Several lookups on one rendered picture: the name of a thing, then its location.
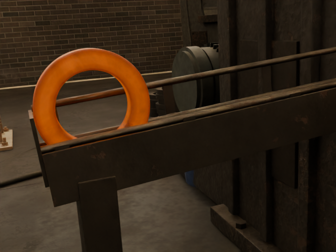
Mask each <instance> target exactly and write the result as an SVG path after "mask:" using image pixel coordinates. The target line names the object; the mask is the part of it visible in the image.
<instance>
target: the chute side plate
mask: <svg viewBox="0 0 336 252"><path fill-rule="evenodd" d="M334 132H336V87H334V88H330V89H325V90H321V91H317V92H312V93H308V94H303V95H299V96H295V97H290V98H286V99H281V100H277V101H273V102H268V103H264V104H259V105H255V106H251V107H246V108H242V109H237V110H233V111H229V112H224V113H220V114H215V115H211V116H207V117H202V118H198V119H194V120H189V121H185V122H180V123H176V124H172V125H167V126H163V127H158V128H154V129H150V130H145V131H141V132H136V133H132V134H128V135H123V136H119V137H114V138H110V139H106V140H101V141H97V142H92V143H88V144H84V145H79V146H75V147H70V148H66V149H62V150H57V151H53V152H48V153H44V154H42V157H43V162H44V166H45V171H46V175H47V180H48V184H49V188H50V193H51V197H52V202H53V206H54V207H58V206H62V205H66V204H69V203H73V202H77V201H79V200H80V197H79V189H78V183H79V182H85V181H90V180H96V179H102V178H107V177H113V176H115V178H116V188H117V191H118V190H122V189H125V188H129V187H133V186H137V185H140V184H144V183H148V182H151V181H155V180H159V179H163V178H166V177H170V176H174V175H178V174H181V173H185V172H189V171H192V170H196V169H200V168H204V167H207V166H211V165H215V164H219V163H222V162H226V161H230V160H234V159H237V158H241V157H245V156H248V155H252V154H256V153H260V152H263V151H267V150H271V149H275V148H278V147H282V146H286V145H290V144H293V143H297V142H301V141H304V140H308V139H312V138H316V137H319V136H323V135H327V134H331V133H334Z"/></svg>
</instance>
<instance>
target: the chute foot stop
mask: <svg viewBox="0 0 336 252"><path fill-rule="evenodd" d="M28 115H29V120H30V124H31V129H32V133H33V137H34V142H35V146H36V150H37V155H38V159H39V163H40V168H41V172H42V177H43V181H44V185H45V188H47V187H49V182H48V178H47V173H46V169H45V165H44V160H43V156H42V151H41V147H40V143H39V138H38V134H37V129H36V125H35V121H34V116H33V112H32V110H28Z"/></svg>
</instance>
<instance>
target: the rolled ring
mask: <svg viewBox="0 0 336 252"><path fill-rule="evenodd" d="M91 70H96V71H103V72H106V73H109V74H111V75H112V76H114V77H115V78H116V79H117V80H118V81H119V82H120V83H121V85H122V87H123V88H124V91H125V93H126V97H127V111H126V115H125V118H124V120H123V122H122V123H121V125H120V126H119V128H118V129H122V128H126V127H131V126H135V125H140V124H144V123H147V122H148V120H149V115H150V96H149V91H148V88H147V85H146V83H145V81H144V79H143V77H142V75H141V74H140V72H139V71H138V70H137V69H136V67H135V66H134V65H133V64H132V63H130V62H129V61H128V60H127V59H125V58H124V57H122V56H120V55H118V54H116V53H114V52H111V51H108V50H104V49H99V48H81V49H76V50H73V51H70V52H67V53H65V54H63V55H61V56H60V57H58V58H57V59H55V60H54V61H53V62H52V63H51V64H50V65H49V66H48V67H47V68H46V69H45V70H44V71H43V73H42V74H41V76H40V78H39V80H38V82H37V84H36V87H35V90H34V94H33V102H32V109H33V117H34V122H35V125H36V128H37V130H38V132H39V134H40V136H41V137H42V139H43V140H44V141H45V143H46V144H47V145H50V144H54V143H59V142H63V141H68V140H72V139H77V137H74V136H72V135H71V134H69V133H68V132H67V131H65V130H64V128H63V127H62V126H61V125H60V123H59V121H58V119H57V116H56V110H55V106H56V99H57V95H58V93H59V91H60V89H61V87H62V86H63V85H64V83H65V82H66V81H67V80H68V79H70V78H71V77H72V76H74V75H76V74H78V73H81V72H84V71H91Z"/></svg>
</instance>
